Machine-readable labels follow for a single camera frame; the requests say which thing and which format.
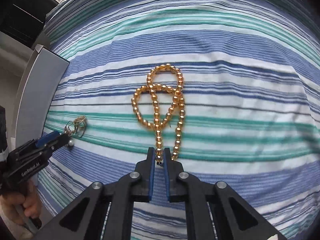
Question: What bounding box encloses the gold bead necklace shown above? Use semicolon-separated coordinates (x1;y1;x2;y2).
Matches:
131;63;187;167

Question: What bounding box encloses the left hand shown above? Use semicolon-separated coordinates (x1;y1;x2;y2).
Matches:
1;180;42;225

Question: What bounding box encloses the white cardboard box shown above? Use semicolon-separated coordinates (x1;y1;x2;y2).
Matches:
9;44;69;150

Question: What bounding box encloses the blue striped bed sheet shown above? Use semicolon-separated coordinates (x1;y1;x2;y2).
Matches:
38;0;319;239

